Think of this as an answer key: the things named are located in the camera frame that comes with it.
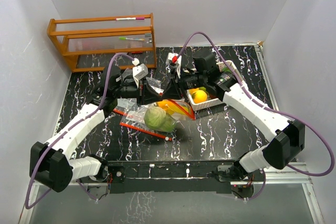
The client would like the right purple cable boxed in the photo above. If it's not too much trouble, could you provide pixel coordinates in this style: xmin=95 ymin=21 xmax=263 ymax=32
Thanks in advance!
xmin=172 ymin=31 xmax=336 ymax=200

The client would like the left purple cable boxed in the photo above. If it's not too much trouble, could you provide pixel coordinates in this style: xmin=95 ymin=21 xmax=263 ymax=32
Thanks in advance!
xmin=24 ymin=52 xmax=140 ymax=209

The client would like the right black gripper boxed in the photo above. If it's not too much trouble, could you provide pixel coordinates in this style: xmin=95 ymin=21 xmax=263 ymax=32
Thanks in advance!
xmin=161 ymin=67 xmax=207 ymax=100

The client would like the wooden orange shelf rack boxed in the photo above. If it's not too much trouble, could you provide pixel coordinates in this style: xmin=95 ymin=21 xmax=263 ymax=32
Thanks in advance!
xmin=47 ymin=13 xmax=157 ymax=73

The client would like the white plastic basket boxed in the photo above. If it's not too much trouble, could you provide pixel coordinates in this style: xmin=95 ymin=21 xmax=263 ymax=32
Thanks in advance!
xmin=187 ymin=60 xmax=244 ymax=111

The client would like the green marker pen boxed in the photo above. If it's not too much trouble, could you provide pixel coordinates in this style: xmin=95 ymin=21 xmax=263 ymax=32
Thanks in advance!
xmin=118 ymin=37 xmax=145 ymax=41

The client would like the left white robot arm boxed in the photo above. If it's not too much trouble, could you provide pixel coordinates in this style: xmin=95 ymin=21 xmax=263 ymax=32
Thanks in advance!
xmin=29 ymin=64 xmax=159 ymax=192

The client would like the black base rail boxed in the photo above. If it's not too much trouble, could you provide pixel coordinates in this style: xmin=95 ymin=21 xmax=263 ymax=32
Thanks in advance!
xmin=84 ymin=161 xmax=265 ymax=197

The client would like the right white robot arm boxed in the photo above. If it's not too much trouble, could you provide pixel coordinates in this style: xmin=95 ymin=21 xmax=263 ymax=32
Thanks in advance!
xmin=163 ymin=53 xmax=305 ymax=180

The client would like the light green cabbage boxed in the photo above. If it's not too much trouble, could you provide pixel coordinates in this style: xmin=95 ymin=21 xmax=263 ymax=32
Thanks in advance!
xmin=144 ymin=106 xmax=166 ymax=130

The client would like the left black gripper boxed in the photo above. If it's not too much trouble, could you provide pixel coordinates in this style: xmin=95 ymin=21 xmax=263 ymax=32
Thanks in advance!
xmin=113 ymin=77 xmax=163 ymax=108

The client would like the dark green cabbage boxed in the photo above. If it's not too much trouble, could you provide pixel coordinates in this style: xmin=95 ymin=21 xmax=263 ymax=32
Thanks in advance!
xmin=160 ymin=117 xmax=176 ymax=132

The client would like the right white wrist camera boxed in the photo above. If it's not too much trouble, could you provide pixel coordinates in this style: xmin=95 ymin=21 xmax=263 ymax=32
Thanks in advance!
xmin=166 ymin=52 xmax=182 ymax=78

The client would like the orange fruit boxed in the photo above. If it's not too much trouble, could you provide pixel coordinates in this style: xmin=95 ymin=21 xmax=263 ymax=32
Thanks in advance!
xmin=192 ymin=90 xmax=208 ymax=104

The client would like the purple cable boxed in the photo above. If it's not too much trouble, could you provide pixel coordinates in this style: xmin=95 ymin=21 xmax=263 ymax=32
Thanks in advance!
xmin=172 ymin=31 xmax=336 ymax=200
xmin=24 ymin=52 xmax=140 ymax=209

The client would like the yellow bell pepper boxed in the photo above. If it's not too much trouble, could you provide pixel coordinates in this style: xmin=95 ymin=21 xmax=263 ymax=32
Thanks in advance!
xmin=156 ymin=100 xmax=189 ymax=115

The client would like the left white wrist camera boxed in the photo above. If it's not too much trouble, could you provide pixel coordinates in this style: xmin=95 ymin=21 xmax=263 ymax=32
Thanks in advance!
xmin=132 ymin=58 xmax=148 ymax=87

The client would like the pink white marker pen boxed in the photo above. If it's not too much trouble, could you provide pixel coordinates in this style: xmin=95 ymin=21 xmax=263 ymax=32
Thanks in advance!
xmin=115 ymin=17 xmax=145 ymax=21

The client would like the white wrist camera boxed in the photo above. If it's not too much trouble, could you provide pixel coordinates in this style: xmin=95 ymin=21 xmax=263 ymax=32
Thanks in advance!
xmin=166 ymin=52 xmax=182 ymax=78
xmin=132 ymin=58 xmax=148 ymax=87

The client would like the clear red zip bag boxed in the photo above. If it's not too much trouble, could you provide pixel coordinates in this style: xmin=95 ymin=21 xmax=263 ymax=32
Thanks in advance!
xmin=123 ymin=68 xmax=196 ymax=133

